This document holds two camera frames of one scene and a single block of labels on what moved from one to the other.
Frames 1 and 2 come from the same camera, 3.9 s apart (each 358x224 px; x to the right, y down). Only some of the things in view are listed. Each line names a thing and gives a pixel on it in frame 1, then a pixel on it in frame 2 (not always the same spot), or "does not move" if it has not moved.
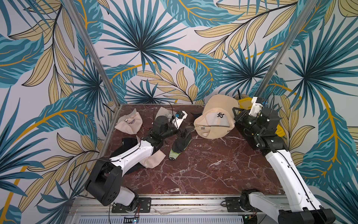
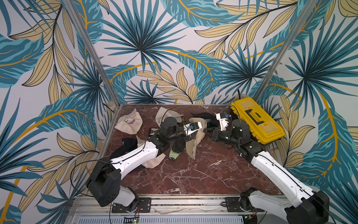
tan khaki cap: (217, 119) to (191, 145)
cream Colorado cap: (154, 160) does not move
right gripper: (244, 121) to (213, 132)
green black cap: (179, 144) does not move
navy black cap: (127, 142) does not move
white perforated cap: (163, 111) does not move
